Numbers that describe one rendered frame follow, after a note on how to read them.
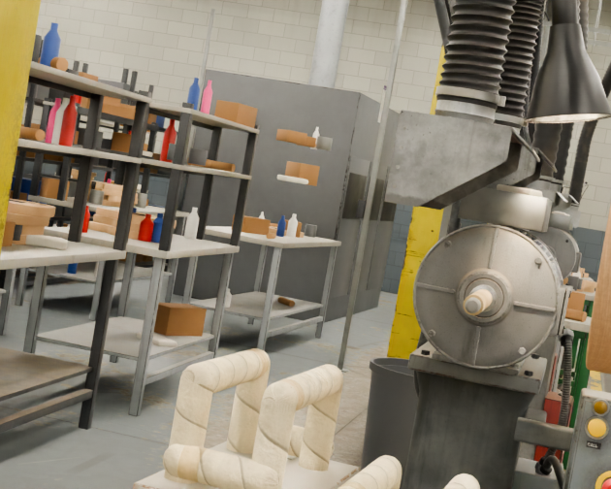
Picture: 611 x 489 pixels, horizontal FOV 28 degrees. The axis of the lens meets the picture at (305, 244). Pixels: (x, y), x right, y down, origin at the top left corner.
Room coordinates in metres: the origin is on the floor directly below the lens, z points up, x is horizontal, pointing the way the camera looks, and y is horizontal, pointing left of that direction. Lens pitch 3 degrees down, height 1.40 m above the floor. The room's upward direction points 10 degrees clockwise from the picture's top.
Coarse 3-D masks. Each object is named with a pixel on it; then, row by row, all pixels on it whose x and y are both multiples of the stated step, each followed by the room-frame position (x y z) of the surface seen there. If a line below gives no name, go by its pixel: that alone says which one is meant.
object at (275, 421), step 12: (264, 408) 1.09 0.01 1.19; (276, 408) 1.09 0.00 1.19; (288, 408) 1.09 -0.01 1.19; (264, 420) 1.09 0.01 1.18; (276, 420) 1.09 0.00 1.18; (288, 420) 1.09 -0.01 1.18; (264, 432) 1.09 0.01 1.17; (276, 432) 1.09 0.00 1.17; (288, 432) 1.10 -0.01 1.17; (264, 444) 1.09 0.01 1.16; (276, 444) 1.09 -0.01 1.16; (288, 444) 1.10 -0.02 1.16; (252, 456) 1.10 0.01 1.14; (264, 456) 1.09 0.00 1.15; (276, 456) 1.09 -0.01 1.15; (276, 468) 1.09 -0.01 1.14
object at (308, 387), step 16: (320, 368) 1.23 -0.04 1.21; (336, 368) 1.26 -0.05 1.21; (272, 384) 1.10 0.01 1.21; (288, 384) 1.10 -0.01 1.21; (304, 384) 1.14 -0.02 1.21; (320, 384) 1.18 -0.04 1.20; (336, 384) 1.23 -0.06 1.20; (272, 400) 1.09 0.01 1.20; (288, 400) 1.09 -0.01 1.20; (304, 400) 1.12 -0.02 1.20
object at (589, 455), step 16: (592, 400) 2.04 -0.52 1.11; (608, 400) 2.04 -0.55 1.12; (576, 416) 2.10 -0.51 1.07; (592, 416) 2.04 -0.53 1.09; (608, 416) 2.03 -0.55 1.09; (576, 432) 2.05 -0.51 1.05; (608, 432) 2.03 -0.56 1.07; (576, 448) 2.04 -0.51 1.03; (592, 448) 2.04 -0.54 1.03; (608, 448) 2.03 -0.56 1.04; (544, 464) 2.27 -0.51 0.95; (560, 464) 2.23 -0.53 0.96; (576, 464) 2.04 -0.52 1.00; (592, 464) 2.04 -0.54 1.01; (608, 464) 2.03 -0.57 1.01; (560, 480) 2.20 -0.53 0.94; (576, 480) 2.04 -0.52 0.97; (592, 480) 2.04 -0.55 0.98
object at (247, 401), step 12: (240, 384) 1.28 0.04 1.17; (252, 384) 1.27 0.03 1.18; (264, 384) 1.28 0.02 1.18; (240, 396) 1.28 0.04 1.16; (252, 396) 1.27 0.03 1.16; (240, 408) 1.27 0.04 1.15; (252, 408) 1.27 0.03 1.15; (240, 420) 1.27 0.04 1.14; (252, 420) 1.27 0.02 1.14; (240, 432) 1.27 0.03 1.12; (252, 432) 1.28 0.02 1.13; (228, 444) 1.28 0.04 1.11; (240, 444) 1.27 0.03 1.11; (252, 444) 1.28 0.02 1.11
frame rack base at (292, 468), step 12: (240, 456) 1.26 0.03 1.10; (288, 468) 1.24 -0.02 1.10; (300, 468) 1.25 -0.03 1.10; (336, 468) 1.28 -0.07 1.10; (348, 468) 1.29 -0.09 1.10; (144, 480) 1.10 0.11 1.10; (156, 480) 1.11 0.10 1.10; (168, 480) 1.11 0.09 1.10; (288, 480) 1.19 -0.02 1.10; (300, 480) 1.20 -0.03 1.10; (312, 480) 1.21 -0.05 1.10; (324, 480) 1.21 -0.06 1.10; (336, 480) 1.22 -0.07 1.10
